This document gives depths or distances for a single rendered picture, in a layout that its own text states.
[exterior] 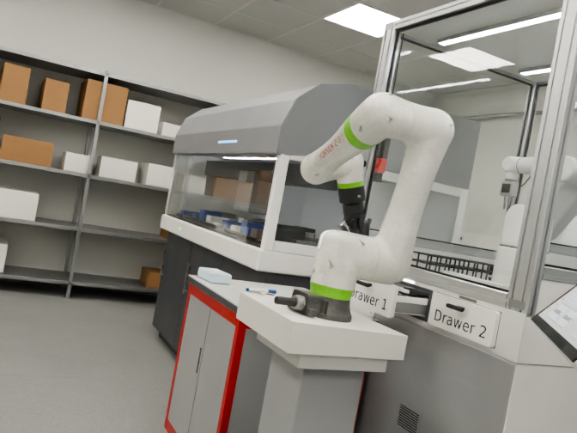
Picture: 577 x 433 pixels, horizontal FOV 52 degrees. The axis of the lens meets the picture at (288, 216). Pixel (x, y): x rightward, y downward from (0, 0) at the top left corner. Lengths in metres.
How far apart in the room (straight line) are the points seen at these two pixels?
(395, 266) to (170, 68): 4.71
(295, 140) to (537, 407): 1.58
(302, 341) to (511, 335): 0.66
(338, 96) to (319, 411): 1.72
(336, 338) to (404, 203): 0.43
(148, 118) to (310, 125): 2.90
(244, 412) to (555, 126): 1.38
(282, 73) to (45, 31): 2.37
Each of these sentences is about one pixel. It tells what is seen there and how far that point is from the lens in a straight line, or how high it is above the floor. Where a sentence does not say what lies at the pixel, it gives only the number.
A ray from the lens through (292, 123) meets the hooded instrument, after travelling 2.86.
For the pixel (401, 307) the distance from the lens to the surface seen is 2.11.
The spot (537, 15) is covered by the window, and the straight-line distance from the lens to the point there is 2.13.
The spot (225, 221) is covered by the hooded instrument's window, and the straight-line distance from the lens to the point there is 3.32.
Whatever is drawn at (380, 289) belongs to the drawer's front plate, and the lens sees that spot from 2.11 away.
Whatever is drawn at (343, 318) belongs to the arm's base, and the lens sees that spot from 1.70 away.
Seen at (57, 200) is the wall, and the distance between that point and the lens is 5.96.
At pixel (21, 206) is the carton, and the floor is 0.73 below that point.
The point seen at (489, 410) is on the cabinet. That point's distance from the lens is 1.96.
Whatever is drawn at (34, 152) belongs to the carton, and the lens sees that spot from 5.53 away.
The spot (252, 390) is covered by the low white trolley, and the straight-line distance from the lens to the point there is 2.19.
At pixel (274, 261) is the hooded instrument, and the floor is 0.86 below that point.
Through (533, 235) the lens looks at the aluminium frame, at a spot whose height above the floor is 1.17.
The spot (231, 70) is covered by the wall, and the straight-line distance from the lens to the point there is 6.37.
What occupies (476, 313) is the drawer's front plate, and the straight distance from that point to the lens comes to 1.98.
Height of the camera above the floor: 1.13
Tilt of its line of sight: 1 degrees down
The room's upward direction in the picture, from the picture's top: 10 degrees clockwise
